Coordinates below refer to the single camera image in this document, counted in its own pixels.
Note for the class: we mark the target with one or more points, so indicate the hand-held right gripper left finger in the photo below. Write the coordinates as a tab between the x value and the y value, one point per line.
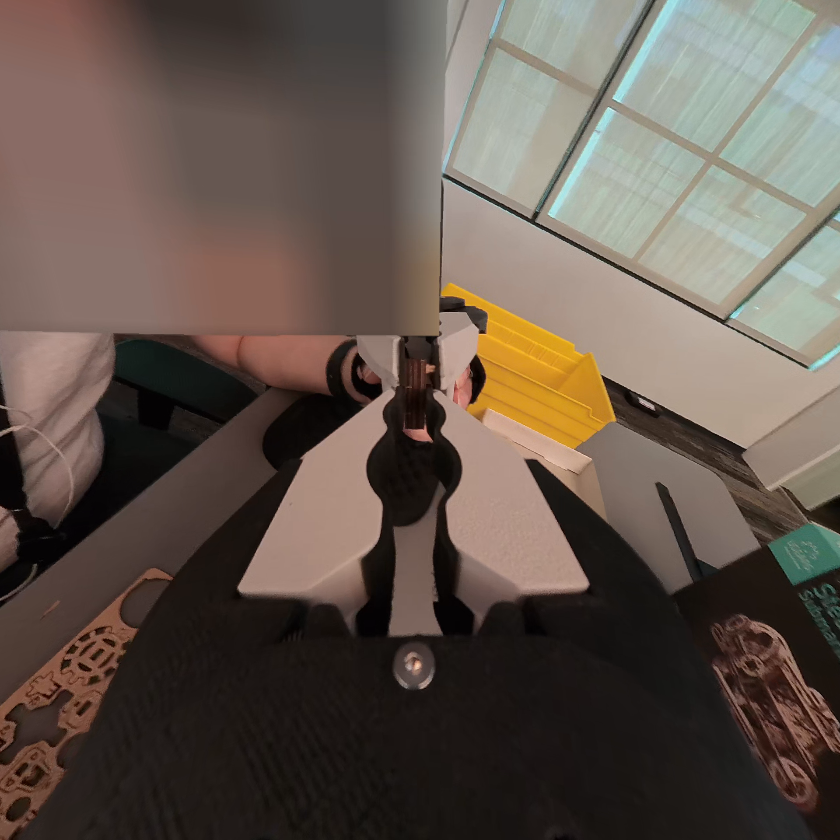
308	525

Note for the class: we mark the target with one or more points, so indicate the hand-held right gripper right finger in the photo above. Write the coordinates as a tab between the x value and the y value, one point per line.
518	525

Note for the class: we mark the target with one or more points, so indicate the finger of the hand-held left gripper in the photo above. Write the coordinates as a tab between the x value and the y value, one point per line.
456	348
384	361

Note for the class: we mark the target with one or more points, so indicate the person's left forearm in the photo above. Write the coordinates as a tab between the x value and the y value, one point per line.
275	361

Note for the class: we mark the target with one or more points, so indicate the laser-cut wooden parts sheet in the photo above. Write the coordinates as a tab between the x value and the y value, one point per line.
148	575

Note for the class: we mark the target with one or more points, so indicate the black model kit box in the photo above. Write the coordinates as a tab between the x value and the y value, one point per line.
735	590

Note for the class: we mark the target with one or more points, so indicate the person's left hand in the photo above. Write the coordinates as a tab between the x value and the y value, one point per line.
463	392

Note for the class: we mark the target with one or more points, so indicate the white cardboard tray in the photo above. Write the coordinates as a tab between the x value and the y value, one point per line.
544	453

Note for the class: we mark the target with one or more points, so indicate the teal chair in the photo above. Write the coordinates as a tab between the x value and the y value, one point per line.
184	374

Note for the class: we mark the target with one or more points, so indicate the black pointed bar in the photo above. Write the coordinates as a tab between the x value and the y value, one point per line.
679	531

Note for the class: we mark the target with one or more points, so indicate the black floor outlet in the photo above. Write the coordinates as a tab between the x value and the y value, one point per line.
642	402

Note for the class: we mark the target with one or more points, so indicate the white t-shirt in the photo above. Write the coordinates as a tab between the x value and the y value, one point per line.
59	394

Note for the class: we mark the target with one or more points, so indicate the large grid window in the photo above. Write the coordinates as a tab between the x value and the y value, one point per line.
656	131

